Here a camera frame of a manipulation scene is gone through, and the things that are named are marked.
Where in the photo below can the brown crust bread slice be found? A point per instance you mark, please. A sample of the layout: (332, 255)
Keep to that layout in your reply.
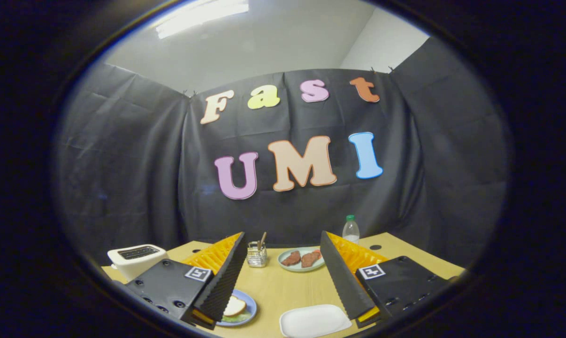
(234, 306)

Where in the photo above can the white toaster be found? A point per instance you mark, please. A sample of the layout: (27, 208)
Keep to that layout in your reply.
(133, 265)

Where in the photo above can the long wooden stick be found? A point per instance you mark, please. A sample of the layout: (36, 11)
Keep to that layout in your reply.
(263, 239)

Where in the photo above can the black backdrop cloth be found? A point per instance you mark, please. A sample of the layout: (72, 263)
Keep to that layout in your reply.
(133, 164)

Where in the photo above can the pale green round plate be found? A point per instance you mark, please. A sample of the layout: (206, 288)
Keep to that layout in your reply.
(302, 269)

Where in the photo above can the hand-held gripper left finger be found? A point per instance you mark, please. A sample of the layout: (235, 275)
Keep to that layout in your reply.
(226, 277)

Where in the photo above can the white rectangular plate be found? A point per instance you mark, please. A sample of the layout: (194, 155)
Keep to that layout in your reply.
(313, 321)

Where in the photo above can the brown meat patty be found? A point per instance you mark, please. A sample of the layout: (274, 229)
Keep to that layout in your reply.
(291, 258)
(310, 258)

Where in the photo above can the blue round plate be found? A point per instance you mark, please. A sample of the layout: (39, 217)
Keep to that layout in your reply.
(251, 305)

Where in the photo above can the clear plastic water bottle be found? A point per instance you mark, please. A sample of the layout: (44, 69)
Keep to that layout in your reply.
(351, 231)

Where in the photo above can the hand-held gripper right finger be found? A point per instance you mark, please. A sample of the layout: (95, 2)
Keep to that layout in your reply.
(341, 277)

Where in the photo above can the green lettuce leaf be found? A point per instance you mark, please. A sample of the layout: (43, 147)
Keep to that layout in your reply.
(238, 318)

